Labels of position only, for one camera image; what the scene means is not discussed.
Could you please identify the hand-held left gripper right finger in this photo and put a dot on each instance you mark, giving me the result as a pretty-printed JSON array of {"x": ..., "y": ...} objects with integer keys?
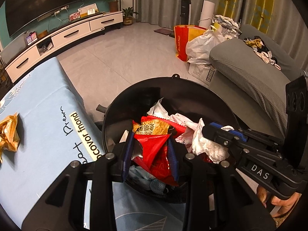
[{"x": 173, "y": 158}]

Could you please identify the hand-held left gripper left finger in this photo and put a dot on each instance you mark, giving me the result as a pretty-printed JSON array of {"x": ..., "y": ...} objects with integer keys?
[{"x": 128, "y": 154}]

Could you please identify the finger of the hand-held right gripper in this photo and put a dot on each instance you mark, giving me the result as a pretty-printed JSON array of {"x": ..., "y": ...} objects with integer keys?
[
  {"x": 240, "y": 133},
  {"x": 221, "y": 138}
]

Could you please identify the white tissue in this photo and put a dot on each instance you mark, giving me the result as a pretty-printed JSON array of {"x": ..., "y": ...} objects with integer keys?
[{"x": 207, "y": 149}]

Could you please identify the red snack packet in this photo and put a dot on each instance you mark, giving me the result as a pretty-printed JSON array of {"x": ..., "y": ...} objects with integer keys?
[{"x": 151, "y": 149}]

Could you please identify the orange snack packet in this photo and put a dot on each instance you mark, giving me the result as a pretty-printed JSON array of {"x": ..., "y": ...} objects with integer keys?
[{"x": 151, "y": 127}]

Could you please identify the black round trash bin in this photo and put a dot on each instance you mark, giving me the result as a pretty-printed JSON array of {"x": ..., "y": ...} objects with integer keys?
[{"x": 134, "y": 101}]

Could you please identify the person's right hand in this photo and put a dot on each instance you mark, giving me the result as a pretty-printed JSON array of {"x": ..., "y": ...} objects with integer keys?
[{"x": 281, "y": 205}]

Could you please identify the white crumpled wrapper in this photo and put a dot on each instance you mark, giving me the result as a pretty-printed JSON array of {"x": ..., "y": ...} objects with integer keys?
[{"x": 158, "y": 109}]

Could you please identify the printed cardboard box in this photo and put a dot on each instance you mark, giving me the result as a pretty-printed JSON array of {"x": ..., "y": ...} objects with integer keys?
[{"x": 201, "y": 73}]

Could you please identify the grey sofa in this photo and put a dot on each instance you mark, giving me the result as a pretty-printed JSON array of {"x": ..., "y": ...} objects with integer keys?
[{"x": 240, "y": 65}]

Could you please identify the pile of socks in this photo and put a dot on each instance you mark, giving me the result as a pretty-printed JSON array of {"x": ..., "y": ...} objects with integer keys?
[{"x": 261, "y": 49}]

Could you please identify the white plastic bag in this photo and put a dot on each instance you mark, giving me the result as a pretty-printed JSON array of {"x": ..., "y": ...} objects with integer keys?
[{"x": 204, "y": 45}]

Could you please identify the red and yellow shopping bag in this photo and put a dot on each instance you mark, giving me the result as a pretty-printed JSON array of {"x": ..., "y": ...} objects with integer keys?
[{"x": 181, "y": 43}]

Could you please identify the heap of light clothes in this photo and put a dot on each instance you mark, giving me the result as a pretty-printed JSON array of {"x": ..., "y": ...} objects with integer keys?
[{"x": 227, "y": 24}]

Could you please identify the gold snack packet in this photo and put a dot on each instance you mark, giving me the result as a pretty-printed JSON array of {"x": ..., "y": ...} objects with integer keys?
[{"x": 9, "y": 137}]

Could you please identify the dark floor mat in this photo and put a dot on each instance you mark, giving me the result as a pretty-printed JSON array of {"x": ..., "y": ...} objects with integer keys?
[{"x": 163, "y": 31}]

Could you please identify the white cylindrical appliance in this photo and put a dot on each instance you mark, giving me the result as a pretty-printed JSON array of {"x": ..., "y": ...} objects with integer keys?
[{"x": 207, "y": 12}]

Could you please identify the upright vacuum cleaner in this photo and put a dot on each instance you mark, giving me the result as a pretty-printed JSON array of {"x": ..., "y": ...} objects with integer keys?
[{"x": 185, "y": 9}]

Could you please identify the white television cabinet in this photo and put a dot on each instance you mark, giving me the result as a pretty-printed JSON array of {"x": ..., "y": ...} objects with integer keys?
[{"x": 72, "y": 32}]

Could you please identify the small potted plant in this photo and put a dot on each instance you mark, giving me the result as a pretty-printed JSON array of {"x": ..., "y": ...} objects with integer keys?
[{"x": 128, "y": 15}]

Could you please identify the red picture card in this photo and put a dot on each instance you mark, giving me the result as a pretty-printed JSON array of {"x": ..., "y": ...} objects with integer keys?
[{"x": 75, "y": 16}]

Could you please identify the white and yellow box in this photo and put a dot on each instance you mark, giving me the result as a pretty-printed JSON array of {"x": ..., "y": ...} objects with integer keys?
[{"x": 87, "y": 10}]

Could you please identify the grey curtain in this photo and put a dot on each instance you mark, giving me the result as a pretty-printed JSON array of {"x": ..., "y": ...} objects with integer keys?
[{"x": 163, "y": 0}]

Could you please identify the small framed sign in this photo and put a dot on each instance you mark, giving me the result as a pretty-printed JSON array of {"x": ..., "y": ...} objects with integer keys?
[{"x": 31, "y": 38}]

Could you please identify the tall potted plant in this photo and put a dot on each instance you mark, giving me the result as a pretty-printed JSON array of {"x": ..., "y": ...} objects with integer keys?
[{"x": 113, "y": 1}]

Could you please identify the white plastic storage box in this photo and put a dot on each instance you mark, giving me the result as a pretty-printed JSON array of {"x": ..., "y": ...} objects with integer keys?
[{"x": 14, "y": 50}]

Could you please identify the white power strip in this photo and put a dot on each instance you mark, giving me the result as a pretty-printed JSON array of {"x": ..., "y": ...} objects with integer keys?
[{"x": 60, "y": 10}]

